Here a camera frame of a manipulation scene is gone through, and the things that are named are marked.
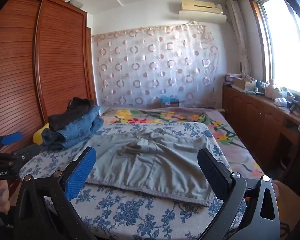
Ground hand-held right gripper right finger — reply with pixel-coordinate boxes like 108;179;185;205
197;148;280;240

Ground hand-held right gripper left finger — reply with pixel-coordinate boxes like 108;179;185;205
14;147;97;240

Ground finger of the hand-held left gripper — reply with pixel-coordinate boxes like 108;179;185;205
0;144;41;167
0;132;23;152

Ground grey pants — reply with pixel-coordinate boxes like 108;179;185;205
85;127;215;207

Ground folded dark brown pants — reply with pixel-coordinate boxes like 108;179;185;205
48;97;95;132

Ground person's left hand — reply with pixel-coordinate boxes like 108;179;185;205
0;180;10;214

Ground yellow plush toy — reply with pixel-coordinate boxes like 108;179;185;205
33;124;50;145

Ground floral pink blanket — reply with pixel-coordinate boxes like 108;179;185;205
100;106;265;180

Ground folded blue jeans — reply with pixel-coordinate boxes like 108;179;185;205
41;105;104;150

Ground blue floral white cloth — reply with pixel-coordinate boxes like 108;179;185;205
19;122;248;240

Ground wooden sideboard cabinet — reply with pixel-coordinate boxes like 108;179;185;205
222;84;300;178

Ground cardboard box with blue items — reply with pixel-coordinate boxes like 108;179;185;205
160;95;180;108

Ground wooden slatted wardrobe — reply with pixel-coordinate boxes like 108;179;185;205
0;0;98;155

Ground pile of papers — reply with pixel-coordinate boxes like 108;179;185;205
226;73;243;85

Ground white bottle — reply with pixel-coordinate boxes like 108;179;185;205
265;79;275;98

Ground circle patterned sheer curtain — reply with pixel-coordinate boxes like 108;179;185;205
91;24;220;107

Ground white window curtain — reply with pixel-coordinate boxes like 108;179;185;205
226;0;252;77

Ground window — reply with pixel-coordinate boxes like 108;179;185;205
249;0;300;95

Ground beige wall air conditioner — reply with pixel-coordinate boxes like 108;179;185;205
179;0;227;25

